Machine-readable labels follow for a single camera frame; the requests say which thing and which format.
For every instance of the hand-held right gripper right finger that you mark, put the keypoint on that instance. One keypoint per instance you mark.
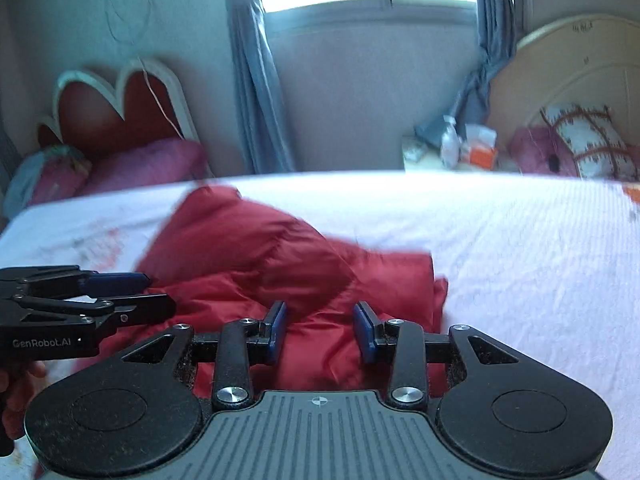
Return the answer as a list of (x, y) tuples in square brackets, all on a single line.
[(365, 331)]

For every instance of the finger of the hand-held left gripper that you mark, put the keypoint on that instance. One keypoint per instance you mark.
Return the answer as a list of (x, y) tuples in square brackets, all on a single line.
[(117, 283), (145, 306)]

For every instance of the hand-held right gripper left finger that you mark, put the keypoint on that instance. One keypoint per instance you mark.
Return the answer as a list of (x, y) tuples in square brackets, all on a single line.
[(276, 331)]

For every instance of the red puffer jacket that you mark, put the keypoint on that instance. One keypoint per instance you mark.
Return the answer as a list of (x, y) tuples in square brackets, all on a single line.
[(250, 252)]

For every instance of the person's left hand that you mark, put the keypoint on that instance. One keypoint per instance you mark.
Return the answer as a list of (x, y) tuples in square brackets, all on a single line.
[(27, 385)]

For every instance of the magenta pillow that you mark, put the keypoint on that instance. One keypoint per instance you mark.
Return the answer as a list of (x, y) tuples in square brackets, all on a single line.
[(145, 165)]

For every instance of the blue and pink pillow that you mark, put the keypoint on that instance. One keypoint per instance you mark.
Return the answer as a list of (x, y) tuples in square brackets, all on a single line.
[(45, 180)]

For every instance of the grey-blue curtain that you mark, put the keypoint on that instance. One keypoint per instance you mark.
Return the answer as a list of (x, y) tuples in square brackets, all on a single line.
[(7, 152), (492, 10), (257, 85)]

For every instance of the bed with white floral bedspread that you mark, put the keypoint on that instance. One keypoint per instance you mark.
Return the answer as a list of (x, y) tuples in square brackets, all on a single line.
[(525, 270)]

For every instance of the red heart-shaped headboard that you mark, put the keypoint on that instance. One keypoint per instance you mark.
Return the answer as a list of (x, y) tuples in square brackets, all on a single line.
[(100, 110)]

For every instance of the clear plastic bottle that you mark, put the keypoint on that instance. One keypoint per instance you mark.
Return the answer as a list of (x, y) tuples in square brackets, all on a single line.
[(449, 145)]

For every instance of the orange box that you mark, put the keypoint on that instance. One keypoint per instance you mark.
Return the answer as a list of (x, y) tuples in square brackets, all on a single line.
[(479, 158)]

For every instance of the white tissue pack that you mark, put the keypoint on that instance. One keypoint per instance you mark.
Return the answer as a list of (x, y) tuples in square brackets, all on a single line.
[(481, 135)]

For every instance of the white brown-patterned pillow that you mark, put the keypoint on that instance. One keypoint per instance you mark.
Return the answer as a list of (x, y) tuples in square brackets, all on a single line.
[(587, 140)]

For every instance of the cream round headboard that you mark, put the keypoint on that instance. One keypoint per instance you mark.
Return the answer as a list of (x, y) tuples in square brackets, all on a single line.
[(555, 67)]

